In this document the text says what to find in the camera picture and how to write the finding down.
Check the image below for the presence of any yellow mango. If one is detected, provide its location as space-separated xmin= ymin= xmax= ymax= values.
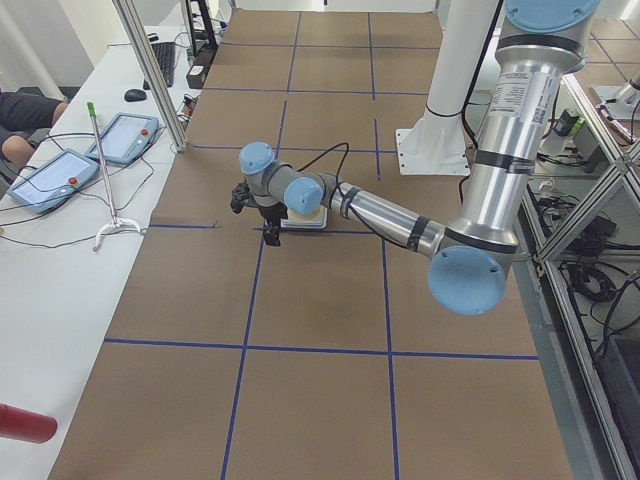
xmin=289 ymin=211 xmax=322 ymax=223

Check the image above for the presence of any grey electronic kitchen scale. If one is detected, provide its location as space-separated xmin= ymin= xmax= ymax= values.
xmin=281 ymin=206 xmax=328 ymax=230

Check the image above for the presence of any aluminium frame post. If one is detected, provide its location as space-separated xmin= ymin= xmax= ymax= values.
xmin=112 ymin=0 xmax=187 ymax=152

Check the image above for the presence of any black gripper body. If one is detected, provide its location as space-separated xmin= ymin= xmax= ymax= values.
xmin=258 ymin=202 xmax=288 ymax=226

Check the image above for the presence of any silver blue-capped robot arm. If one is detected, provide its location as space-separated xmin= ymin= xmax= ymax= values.
xmin=230 ymin=1 xmax=598 ymax=315

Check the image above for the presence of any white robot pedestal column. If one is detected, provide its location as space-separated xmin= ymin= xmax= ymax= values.
xmin=396 ymin=0 xmax=502 ymax=176

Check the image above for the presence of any black keyboard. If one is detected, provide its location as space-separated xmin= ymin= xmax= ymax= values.
xmin=151 ymin=42 xmax=176 ymax=87

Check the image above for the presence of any white stand with green tip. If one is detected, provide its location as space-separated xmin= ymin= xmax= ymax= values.
xmin=87 ymin=102 xmax=143 ymax=253

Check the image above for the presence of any aluminium frame rail right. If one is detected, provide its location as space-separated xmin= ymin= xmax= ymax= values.
xmin=514 ymin=69 xmax=640 ymax=480

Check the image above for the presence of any near blue teach pendant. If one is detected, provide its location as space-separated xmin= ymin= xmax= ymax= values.
xmin=8 ymin=149 xmax=99 ymax=214

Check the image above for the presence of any black computer mouse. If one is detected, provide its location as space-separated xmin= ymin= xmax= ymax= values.
xmin=123 ymin=89 xmax=147 ymax=103

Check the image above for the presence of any blue teach pendant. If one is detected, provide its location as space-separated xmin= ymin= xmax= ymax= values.
xmin=98 ymin=112 xmax=159 ymax=166
xmin=8 ymin=149 xmax=99 ymax=214

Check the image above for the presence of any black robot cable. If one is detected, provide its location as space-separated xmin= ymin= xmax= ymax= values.
xmin=295 ymin=142 xmax=426 ymax=249

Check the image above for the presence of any black power box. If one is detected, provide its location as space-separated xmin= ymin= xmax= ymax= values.
xmin=186 ymin=65 xmax=207 ymax=90

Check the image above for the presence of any far blue teach pendant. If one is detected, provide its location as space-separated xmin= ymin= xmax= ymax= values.
xmin=98 ymin=112 xmax=159 ymax=166

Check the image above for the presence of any brown paper table mat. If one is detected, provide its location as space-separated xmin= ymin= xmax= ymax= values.
xmin=51 ymin=10 xmax=572 ymax=479

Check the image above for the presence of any red cylinder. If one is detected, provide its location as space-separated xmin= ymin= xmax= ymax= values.
xmin=1 ymin=404 xmax=58 ymax=444

